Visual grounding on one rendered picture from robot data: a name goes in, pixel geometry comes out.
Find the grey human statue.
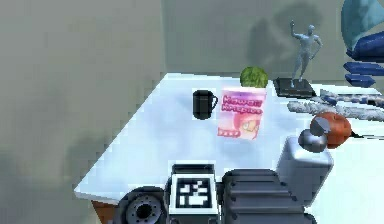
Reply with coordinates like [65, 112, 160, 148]
[273, 19, 324, 99]

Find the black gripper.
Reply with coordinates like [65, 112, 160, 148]
[117, 186, 168, 224]

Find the green lettuce head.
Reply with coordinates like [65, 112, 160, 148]
[239, 66, 270, 89]

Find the white table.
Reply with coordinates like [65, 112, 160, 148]
[73, 72, 384, 224]

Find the red apple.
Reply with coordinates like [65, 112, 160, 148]
[309, 111, 353, 150]

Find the black mug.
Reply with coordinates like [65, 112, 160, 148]
[192, 89, 219, 121]

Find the pink book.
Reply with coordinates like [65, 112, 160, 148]
[216, 87, 268, 141]

